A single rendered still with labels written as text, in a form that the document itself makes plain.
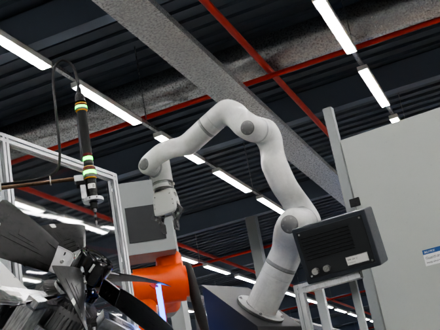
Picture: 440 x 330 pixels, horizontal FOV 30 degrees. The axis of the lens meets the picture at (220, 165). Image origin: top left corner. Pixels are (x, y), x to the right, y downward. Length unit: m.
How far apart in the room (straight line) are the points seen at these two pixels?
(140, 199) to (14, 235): 4.24
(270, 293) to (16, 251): 0.98
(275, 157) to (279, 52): 8.27
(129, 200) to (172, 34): 2.08
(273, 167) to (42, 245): 0.93
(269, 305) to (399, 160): 1.48
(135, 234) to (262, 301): 3.71
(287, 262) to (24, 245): 0.98
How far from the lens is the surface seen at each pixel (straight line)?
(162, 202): 3.24
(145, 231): 6.70
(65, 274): 2.39
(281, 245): 3.01
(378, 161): 4.32
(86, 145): 2.88
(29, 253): 2.60
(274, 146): 3.11
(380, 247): 2.74
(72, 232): 2.89
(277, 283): 3.05
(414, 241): 4.19
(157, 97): 11.83
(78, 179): 2.84
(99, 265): 2.61
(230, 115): 3.12
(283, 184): 3.04
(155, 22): 7.94
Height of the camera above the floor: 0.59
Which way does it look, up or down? 19 degrees up
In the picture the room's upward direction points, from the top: 11 degrees counter-clockwise
